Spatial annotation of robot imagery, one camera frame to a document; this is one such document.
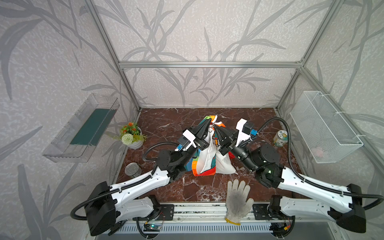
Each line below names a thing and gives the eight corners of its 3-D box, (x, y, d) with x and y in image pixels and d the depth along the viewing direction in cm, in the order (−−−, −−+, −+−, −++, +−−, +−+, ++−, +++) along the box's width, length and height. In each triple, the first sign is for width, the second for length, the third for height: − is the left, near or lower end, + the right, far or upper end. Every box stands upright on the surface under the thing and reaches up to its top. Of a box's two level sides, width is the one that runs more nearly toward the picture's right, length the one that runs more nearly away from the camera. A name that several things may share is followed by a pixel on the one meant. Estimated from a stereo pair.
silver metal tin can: (128, 177, 88) (123, 172, 82) (131, 167, 92) (126, 162, 86) (141, 177, 88) (137, 172, 82) (143, 167, 92) (140, 162, 86)
